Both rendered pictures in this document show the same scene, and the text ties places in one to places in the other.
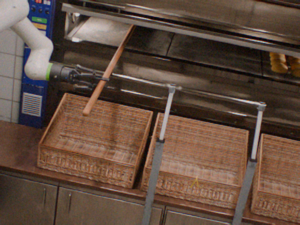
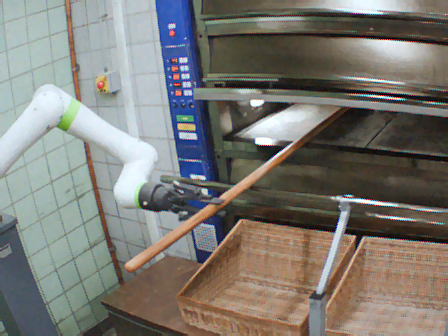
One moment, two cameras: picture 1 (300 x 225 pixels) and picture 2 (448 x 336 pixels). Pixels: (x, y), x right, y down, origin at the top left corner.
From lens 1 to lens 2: 181 cm
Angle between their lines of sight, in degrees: 31
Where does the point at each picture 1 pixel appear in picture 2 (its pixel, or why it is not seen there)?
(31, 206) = not seen: outside the picture
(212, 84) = (429, 184)
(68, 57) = (236, 167)
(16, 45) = (172, 157)
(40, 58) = (130, 175)
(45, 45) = (137, 154)
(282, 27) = not seen: outside the picture
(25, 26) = (94, 132)
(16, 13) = (38, 116)
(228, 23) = (426, 84)
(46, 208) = not seen: outside the picture
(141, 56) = (328, 152)
